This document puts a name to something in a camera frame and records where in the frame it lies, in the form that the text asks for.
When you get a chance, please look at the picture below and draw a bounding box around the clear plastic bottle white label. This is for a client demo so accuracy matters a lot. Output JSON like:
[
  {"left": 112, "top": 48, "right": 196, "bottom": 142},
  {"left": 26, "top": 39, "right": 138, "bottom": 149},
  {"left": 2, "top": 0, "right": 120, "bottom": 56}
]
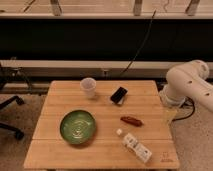
[{"left": 116, "top": 129, "right": 152, "bottom": 163}]

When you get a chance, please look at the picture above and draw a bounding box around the green ceramic bowl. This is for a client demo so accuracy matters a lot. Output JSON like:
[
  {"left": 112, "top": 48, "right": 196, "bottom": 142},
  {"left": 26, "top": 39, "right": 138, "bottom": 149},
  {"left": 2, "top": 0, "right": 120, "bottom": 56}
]
[{"left": 60, "top": 110, "right": 96, "bottom": 145}]

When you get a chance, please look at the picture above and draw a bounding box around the black floor cable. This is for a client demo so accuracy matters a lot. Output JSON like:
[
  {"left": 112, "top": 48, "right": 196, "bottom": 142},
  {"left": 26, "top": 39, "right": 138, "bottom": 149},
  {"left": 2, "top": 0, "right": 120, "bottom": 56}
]
[{"left": 173, "top": 97, "right": 196, "bottom": 122}]

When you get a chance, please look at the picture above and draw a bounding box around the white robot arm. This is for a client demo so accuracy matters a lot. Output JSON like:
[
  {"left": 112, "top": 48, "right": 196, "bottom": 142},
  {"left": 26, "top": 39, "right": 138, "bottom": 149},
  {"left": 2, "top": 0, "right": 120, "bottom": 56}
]
[{"left": 159, "top": 60, "right": 213, "bottom": 112}]

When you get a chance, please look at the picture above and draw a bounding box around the brown snack bar wrapper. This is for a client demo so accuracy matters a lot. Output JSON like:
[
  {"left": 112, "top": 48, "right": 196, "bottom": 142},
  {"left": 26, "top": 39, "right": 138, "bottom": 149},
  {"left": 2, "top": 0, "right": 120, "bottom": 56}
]
[{"left": 120, "top": 116, "right": 143, "bottom": 127}]

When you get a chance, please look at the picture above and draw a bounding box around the black smartphone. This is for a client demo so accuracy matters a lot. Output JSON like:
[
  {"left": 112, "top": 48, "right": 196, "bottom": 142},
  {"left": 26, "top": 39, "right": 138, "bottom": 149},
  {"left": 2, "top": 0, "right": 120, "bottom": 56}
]
[{"left": 110, "top": 87, "right": 127, "bottom": 104}]

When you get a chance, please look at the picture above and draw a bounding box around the translucent plastic cup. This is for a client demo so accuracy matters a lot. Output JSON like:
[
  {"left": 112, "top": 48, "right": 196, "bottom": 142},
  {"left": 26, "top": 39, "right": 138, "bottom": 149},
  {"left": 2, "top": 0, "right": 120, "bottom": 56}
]
[{"left": 80, "top": 77, "right": 96, "bottom": 99}]

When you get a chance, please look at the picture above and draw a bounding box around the black hanging cable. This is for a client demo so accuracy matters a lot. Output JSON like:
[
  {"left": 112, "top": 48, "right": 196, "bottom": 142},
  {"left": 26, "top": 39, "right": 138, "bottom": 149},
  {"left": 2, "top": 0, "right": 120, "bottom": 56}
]
[{"left": 119, "top": 9, "right": 157, "bottom": 76}]

